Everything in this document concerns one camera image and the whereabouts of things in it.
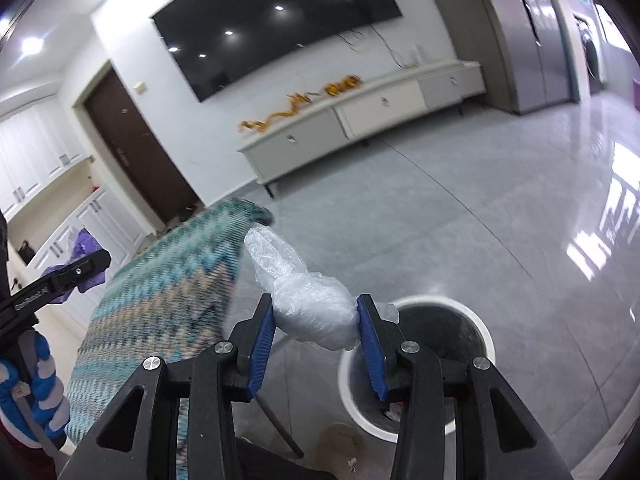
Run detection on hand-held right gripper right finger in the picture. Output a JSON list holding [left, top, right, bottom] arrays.
[[356, 294, 576, 480]]

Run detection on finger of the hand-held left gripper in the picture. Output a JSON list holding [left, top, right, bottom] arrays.
[[46, 249, 112, 298]]

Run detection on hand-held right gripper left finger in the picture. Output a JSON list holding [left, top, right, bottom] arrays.
[[57, 292, 276, 480]]

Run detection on purple plastic bag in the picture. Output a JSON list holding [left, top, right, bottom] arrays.
[[42, 227, 109, 306]]

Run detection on clear plastic bag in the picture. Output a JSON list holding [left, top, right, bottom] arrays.
[[244, 226, 401, 352]]

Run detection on white bin with black liner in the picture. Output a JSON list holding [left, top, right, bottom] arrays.
[[337, 295, 495, 436]]

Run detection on person's left forearm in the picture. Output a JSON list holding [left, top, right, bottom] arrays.
[[0, 417, 57, 480]]

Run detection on person's left hand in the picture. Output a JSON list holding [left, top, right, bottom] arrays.
[[0, 330, 72, 450]]

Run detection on white lower cabinet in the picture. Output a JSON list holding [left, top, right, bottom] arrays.
[[30, 187, 152, 331]]

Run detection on zigzag patterned cloth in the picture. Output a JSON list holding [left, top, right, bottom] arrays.
[[65, 197, 275, 480]]

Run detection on dark table leg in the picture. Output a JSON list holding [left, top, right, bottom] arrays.
[[257, 394, 305, 459]]

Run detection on black shoes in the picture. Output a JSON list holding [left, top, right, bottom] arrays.
[[170, 204, 202, 226]]

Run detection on brown entrance door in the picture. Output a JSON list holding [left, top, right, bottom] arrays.
[[82, 71, 205, 226]]

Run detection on orange dragon decoration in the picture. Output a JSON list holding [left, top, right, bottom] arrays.
[[239, 91, 321, 134]]

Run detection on white television cabinet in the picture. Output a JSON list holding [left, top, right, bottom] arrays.
[[236, 60, 486, 197]]

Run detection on orange tiger decoration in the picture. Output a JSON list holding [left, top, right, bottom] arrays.
[[324, 75, 362, 96]]

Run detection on grey tall cabinet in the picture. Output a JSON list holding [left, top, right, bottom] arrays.
[[462, 0, 582, 116]]

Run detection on washing machine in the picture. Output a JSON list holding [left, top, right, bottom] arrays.
[[575, 15, 604, 96]]

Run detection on white upper wall cabinet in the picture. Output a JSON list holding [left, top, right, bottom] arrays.
[[0, 102, 87, 211]]

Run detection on black wall television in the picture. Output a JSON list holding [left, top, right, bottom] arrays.
[[151, 0, 403, 103]]

